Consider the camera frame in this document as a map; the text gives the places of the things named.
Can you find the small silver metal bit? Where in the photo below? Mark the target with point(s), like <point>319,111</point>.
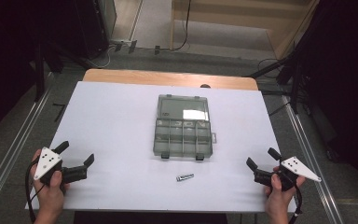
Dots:
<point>185,177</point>

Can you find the wooden table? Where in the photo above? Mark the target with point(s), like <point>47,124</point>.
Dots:
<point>155,77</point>

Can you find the metal floor rail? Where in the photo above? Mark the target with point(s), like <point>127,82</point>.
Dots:
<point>310,155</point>
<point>15,146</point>

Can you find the black tripod stand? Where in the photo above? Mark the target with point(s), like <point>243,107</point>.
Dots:
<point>292,71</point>

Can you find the black metal stand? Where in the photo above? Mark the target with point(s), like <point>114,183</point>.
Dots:
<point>40,68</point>

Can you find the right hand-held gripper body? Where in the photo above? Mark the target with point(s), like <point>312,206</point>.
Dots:
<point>298,166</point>

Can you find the small black floor bracket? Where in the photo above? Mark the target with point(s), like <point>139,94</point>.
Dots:
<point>59,111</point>

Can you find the black computer case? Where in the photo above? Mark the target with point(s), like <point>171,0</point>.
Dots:
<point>96,25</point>

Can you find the power strip with plugs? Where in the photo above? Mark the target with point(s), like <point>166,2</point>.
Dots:
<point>124,45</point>

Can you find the person's right hand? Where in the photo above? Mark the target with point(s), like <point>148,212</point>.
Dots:
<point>278,199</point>

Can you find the person's left hand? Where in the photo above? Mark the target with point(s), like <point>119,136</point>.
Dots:
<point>49,196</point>

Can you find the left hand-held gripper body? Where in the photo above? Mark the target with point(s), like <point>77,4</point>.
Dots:
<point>48,161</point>

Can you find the clear plastic compartment box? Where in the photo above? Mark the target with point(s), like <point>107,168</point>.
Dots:
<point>183,137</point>

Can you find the white table sheet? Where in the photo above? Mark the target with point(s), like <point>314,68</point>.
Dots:
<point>115,140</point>

